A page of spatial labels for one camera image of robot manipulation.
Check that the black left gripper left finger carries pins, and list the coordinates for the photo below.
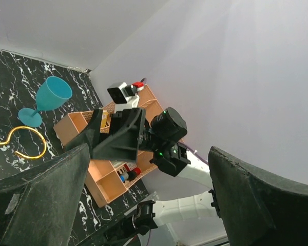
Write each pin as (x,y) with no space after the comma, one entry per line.
(38,206)

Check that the pink plastic file organizer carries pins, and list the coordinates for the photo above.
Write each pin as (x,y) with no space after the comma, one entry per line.
(103,178)

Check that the yellow card box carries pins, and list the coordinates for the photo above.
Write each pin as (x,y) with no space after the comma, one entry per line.
(104,122)

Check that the gold wire glass rack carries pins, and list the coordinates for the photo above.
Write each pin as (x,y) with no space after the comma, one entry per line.
(27,143)

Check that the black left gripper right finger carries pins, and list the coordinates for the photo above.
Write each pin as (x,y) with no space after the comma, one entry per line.
(256,206)

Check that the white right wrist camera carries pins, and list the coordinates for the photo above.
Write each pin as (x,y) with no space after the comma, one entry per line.
(125,96)

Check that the blue white small bottle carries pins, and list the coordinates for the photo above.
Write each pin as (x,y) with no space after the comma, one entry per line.
(124,177)

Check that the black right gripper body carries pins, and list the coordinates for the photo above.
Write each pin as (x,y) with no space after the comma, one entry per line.
(125,128)

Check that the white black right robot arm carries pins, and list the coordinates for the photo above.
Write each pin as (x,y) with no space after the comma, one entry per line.
(162,136)

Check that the teal wine glass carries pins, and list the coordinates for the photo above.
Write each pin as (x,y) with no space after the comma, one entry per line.
(52,94)

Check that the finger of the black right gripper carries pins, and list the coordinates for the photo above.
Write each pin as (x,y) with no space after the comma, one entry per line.
(102,150)
(90,135)

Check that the red white small box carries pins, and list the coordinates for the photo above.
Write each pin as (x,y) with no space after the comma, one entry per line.
(132,169)

